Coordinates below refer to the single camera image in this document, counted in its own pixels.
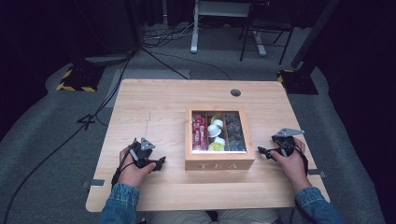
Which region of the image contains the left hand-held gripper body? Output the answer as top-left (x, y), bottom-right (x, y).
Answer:
top-left (128, 137), bottom-right (156, 169)

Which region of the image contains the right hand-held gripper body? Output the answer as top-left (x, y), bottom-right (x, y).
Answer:
top-left (271, 128), bottom-right (305, 157)

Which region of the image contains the wooden tea box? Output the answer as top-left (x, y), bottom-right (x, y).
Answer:
top-left (184, 107), bottom-right (256, 172)

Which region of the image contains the person's left hand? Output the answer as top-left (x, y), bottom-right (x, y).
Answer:
top-left (118, 147), bottom-right (157, 188)

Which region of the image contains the person's right hand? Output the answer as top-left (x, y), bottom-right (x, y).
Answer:
top-left (270, 138), bottom-right (312, 193)

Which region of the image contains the pile of dark tea packets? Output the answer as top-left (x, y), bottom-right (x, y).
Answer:
top-left (224, 112), bottom-right (247, 152)

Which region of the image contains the grey tape strip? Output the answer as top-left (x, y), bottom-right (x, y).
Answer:
top-left (82, 178), bottom-right (106, 189)
top-left (307, 169), bottom-right (327, 178)

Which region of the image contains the bundle of red sachets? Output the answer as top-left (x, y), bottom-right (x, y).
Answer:
top-left (191, 112), bottom-right (209, 152)

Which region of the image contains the large white capsule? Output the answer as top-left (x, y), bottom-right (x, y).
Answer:
top-left (207, 124), bottom-right (222, 138)

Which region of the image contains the person's left leg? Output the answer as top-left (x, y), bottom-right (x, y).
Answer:
top-left (145, 209), bottom-right (217, 224)

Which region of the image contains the person's leg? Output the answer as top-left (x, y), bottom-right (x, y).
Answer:
top-left (216, 208), bottom-right (281, 224)
top-left (145, 209), bottom-right (217, 224)

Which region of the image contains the person's right leg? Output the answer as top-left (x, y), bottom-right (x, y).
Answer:
top-left (216, 208), bottom-right (281, 224)

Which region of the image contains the slanted black stand pole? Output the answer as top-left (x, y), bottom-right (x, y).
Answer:
top-left (290, 0), bottom-right (340, 70)

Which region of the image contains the black metal chair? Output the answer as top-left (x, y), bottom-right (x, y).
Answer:
top-left (239, 0), bottom-right (295, 65)

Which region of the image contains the right hand-held gripper cable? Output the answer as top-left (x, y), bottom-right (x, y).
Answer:
top-left (293, 141), bottom-right (310, 175)

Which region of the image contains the hand-held gripper cable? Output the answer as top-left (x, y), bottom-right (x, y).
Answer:
top-left (111, 148), bottom-right (134, 189)
top-left (293, 141), bottom-right (310, 175)

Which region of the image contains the left hand-held gripper cable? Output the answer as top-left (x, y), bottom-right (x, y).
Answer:
top-left (111, 148), bottom-right (134, 189)

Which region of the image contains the long black floor cable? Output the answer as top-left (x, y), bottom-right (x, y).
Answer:
top-left (0, 50), bottom-right (138, 224)

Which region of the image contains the thin black floor cable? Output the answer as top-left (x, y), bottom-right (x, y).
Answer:
top-left (141, 46), bottom-right (233, 81)

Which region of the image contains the tangle of floor cables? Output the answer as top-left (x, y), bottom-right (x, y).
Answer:
top-left (141, 22), bottom-right (200, 49)

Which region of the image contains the white desk frame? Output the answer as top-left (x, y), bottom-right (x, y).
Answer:
top-left (190, 0), bottom-right (267, 57)

